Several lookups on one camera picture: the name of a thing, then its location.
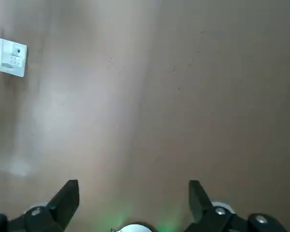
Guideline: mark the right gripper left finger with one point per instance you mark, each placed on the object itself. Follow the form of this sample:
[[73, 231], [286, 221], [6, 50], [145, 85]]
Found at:
[[43, 217]]

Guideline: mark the white test tube rack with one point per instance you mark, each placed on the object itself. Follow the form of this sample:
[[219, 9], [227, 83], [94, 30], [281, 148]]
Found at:
[[7, 50]]

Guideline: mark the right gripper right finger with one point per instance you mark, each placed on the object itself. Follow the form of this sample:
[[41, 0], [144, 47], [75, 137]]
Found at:
[[220, 220]]

